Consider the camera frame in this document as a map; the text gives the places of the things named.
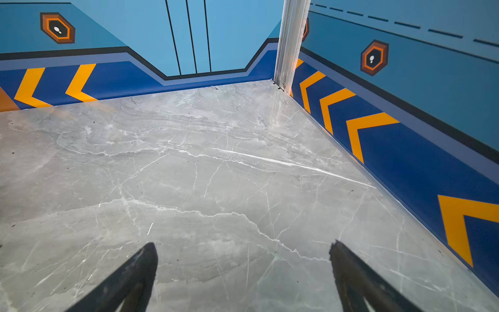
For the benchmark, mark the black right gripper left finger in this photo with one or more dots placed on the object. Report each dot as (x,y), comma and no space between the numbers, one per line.
(128,288)

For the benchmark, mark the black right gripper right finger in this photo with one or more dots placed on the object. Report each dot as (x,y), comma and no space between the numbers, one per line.
(360,288)

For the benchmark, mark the silver aluminium corner post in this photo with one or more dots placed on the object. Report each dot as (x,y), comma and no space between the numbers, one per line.
(295,13)

